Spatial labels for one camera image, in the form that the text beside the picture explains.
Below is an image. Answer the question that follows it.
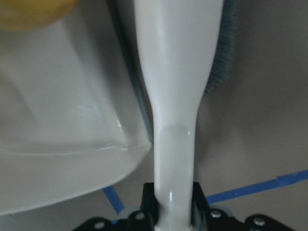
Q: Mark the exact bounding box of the white hand brush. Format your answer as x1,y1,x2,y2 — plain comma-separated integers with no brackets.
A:
134,0,237,231

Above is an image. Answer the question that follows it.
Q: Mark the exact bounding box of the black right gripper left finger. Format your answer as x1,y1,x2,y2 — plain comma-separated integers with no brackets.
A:
74,183,158,231

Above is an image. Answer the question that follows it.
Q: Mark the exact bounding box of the beige plastic dustpan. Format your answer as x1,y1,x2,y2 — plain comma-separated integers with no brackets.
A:
0,0,151,215

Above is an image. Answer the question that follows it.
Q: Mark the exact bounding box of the yellow toy potato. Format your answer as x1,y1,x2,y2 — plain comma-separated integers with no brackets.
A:
0,0,79,32

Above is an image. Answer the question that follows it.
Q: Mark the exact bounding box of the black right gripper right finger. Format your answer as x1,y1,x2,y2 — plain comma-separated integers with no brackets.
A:
192,182,293,231

